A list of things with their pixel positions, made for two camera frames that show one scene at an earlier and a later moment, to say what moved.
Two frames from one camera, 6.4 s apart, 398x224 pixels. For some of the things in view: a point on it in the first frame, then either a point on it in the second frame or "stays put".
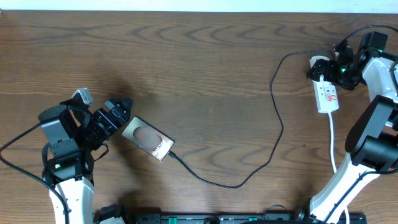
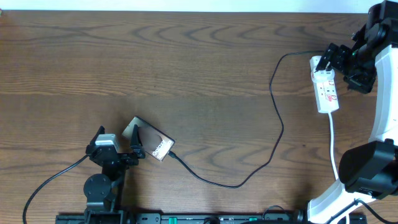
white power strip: (326, 96) stays put
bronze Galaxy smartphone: (148, 138) stays put
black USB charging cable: (281, 121) stays put
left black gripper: (109, 117) -> (123, 157)
